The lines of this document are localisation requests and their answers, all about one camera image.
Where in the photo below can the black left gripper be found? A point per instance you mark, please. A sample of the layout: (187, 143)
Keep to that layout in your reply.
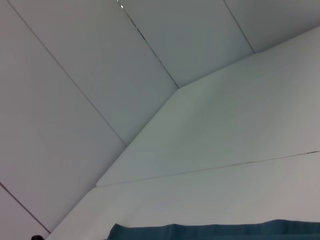
(37, 237)

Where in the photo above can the teal blue printed t-shirt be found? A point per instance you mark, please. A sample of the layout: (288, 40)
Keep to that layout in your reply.
(212, 232)

